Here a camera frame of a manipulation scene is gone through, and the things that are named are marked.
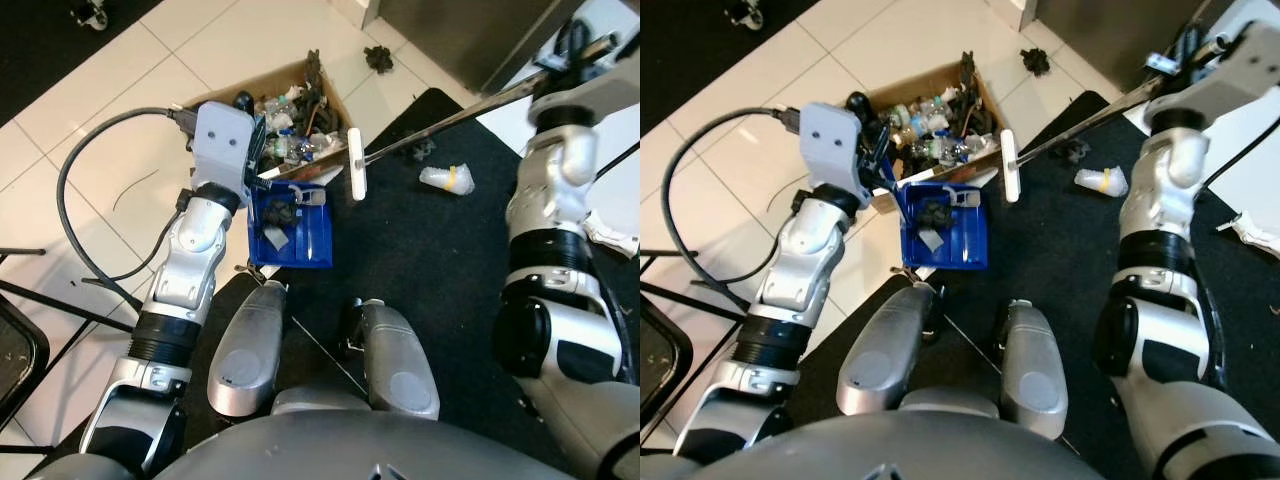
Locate metal-handled broom with white head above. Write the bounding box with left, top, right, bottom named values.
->
left=346, top=33, right=619, bottom=202
left=999, top=38, right=1253, bottom=204

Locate cardboard box of rubbish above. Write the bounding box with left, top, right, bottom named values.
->
left=180, top=50, right=352, bottom=187
left=848, top=52, right=1007, bottom=189

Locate dark rug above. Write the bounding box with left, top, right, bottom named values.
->
left=640, top=0, right=823, bottom=138
left=0, top=0, right=163, bottom=128

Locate black metal chair frame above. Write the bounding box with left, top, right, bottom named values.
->
left=640, top=248, right=753, bottom=426
left=0, top=244, right=139, bottom=431

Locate crumpled clear plastic bottle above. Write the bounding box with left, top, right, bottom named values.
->
left=1074, top=165, right=1130, bottom=199
left=418, top=162, right=474, bottom=197

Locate silver robot leg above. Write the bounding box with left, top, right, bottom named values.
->
left=206, top=281, right=288, bottom=419
left=993, top=299, right=1070, bottom=442
left=836, top=284, right=938, bottom=417
left=343, top=297, right=442, bottom=422

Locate silver left robot leg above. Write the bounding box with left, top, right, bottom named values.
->
left=206, top=281, right=288, bottom=419
left=836, top=284, right=938, bottom=417

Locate dark grey cabinet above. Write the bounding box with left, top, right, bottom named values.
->
left=1034, top=0, right=1233, bottom=93
left=378, top=0, right=585, bottom=97

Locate large black floor mat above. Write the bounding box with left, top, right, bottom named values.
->
left=185, top=87, right=641, bottom=480
left=800, top=90, right=1280, bottom=480

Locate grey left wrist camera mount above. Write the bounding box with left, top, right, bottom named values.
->
left=189, top=100, right=263, bottom=193
left=804, top=102, right=874, bottom=198

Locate white crumpled paper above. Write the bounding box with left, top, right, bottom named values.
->
left=1217, top=212, right=1280, bottom=253

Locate grey looping cable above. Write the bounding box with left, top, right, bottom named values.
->
left=56, top=106, right=203, bottom=313
left=663, top=106, right=813, bottom=301

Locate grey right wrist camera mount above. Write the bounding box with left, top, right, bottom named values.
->
left=1143, top=20, right=1280, bottom=129
left=530, top=46, right=641, bottom=126

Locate silver right robot leg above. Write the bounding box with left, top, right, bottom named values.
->
left=343, top=297, right=442, bottom=422
left=993, top=299, right=1070, bottom=442

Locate grey robot torso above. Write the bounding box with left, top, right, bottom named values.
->
left=30, top=385, right=571, bottom=480
left=640, top=388, right=1151, bottom=480

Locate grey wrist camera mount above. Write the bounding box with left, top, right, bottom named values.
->
left=189, top=100, right=263, bottom=193
left=804, top=102, right=874, bottom=198
left=1143, top=20, right=1280, bottom=129
left=530, top=46, right=641, bottom=126

